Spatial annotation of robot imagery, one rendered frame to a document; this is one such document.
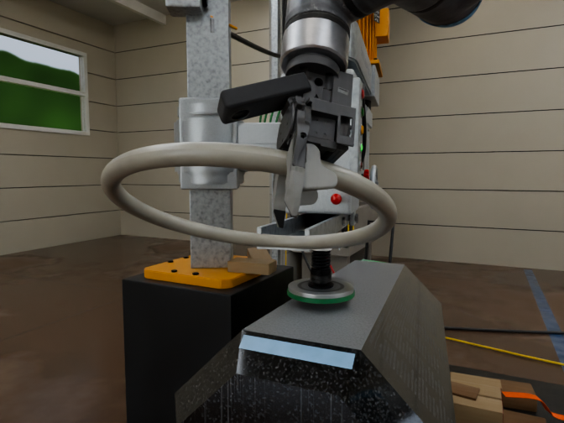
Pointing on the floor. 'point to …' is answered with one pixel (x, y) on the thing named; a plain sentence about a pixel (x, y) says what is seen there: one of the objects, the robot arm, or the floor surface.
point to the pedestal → (185, 333)
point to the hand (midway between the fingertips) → (282, 211)
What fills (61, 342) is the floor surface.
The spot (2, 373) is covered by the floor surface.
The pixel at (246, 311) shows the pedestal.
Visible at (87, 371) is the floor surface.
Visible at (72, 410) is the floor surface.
